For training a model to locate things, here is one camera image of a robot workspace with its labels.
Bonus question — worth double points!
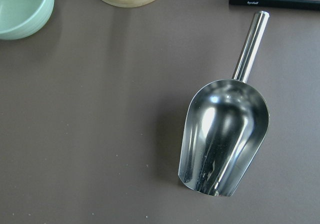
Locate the steel ice scoop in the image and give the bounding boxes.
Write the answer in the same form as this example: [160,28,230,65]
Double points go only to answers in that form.
[178,10,270,197]

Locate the green bowl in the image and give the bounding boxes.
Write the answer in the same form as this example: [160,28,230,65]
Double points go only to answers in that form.
[0,0,55,40]

